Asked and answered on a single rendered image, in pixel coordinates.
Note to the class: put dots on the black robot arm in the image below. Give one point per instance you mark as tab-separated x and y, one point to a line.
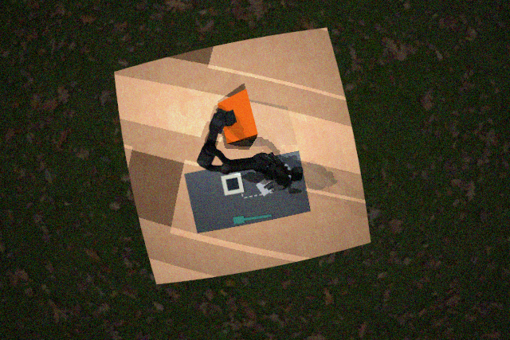
258	162

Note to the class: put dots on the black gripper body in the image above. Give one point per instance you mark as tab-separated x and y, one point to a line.
296	173

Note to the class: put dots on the white square tile with dark centre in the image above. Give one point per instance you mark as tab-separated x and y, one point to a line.
232	184

